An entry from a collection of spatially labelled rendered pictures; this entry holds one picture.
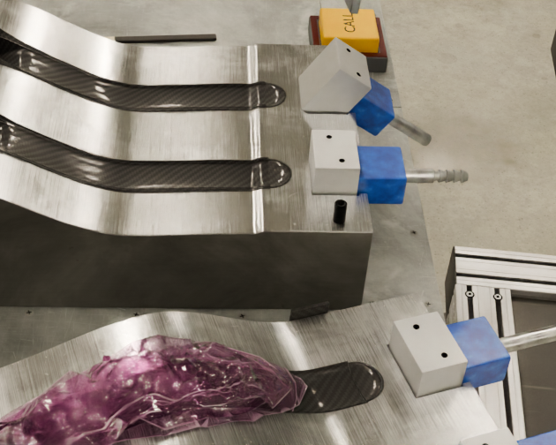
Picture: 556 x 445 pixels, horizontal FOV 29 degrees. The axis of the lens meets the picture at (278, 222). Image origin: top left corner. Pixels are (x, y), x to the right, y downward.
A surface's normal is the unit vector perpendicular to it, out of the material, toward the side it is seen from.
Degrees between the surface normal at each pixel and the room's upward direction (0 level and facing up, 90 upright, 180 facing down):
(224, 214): 2
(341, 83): 90
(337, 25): 0
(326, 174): 90
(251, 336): 27
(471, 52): 0
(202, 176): 8
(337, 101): 90
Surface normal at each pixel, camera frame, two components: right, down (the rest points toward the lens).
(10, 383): -0.14, -0.68
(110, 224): 0.22, -0.72
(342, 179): 0.04, 0.68
